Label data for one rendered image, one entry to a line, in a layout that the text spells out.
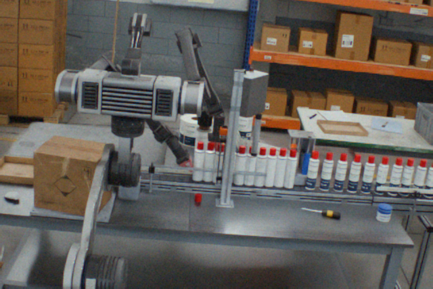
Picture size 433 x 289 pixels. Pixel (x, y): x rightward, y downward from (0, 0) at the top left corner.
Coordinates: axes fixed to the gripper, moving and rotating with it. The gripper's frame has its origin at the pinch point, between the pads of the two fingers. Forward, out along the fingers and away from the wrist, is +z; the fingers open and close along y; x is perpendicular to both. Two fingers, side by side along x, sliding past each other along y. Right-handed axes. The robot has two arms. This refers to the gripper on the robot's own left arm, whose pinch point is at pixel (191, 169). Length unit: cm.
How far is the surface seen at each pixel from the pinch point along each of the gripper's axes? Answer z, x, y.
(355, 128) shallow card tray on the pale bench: 87, -90, 138
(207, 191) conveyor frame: 12.4, -1.7, -5.2
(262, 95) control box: -17, -51, -8
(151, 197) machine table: -3.3, 21.3, -15.0
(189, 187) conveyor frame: 5.6, 4.9, -5.0
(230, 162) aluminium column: 1.0, -21.5, -16.4
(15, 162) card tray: -49, 81, 14
